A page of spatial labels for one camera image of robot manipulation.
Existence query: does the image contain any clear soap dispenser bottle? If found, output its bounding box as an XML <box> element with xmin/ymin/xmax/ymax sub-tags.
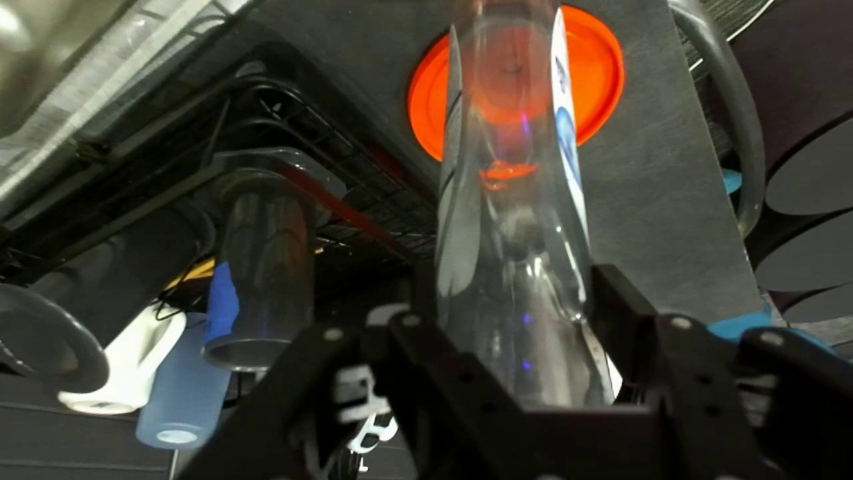
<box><xmin>436</xmin><ymin>0</ymin><xmax>619</xmax><ymax>409</ymax></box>

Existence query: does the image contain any orange plastic plate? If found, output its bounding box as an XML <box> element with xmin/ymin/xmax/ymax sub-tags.
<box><xmin>404</xmin><ymin>7</ymin><xmax>625</xmax><ymax>164</ymax></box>

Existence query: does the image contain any dark grey tumbler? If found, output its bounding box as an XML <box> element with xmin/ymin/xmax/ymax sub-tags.
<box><xmin>205</xmin><ymin>173</ymin><xmax>315</xmax><ymax>371</ymax></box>

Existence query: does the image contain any stainless steel sink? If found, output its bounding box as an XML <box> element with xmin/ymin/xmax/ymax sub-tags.
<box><xmin>0</xmin><ymin>0</ymin><xmax>252</xmax><ymax>215</ymax></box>

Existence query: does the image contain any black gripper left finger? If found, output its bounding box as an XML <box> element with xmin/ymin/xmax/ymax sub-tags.
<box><xmin>175</xmin><ymin>323</ymin><xmax>389</xmax><ymax>480</ymax></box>

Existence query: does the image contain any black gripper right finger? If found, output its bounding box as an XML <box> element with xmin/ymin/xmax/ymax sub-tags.
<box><xmin>591</xmin><ymin>265</ymin><xmax>853</xmax><ymax>480</ymax></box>

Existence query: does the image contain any black dish rack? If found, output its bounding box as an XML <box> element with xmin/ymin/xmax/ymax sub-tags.
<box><xmin>0</xmin><ymin>75</ymin><xmax>433</xmax><ymax>284</ymax></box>

